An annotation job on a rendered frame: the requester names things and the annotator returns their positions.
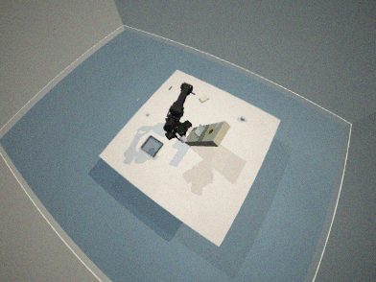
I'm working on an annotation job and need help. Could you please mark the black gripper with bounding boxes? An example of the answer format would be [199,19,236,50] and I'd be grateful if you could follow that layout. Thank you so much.
[165,120,192,140]

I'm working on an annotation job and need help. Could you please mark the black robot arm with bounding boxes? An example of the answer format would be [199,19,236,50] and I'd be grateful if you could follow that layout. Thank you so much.
[163,83,194,136]

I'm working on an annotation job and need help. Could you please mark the white cylinder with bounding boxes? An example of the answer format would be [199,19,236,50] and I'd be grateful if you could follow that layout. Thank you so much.
[178,135,187,143]

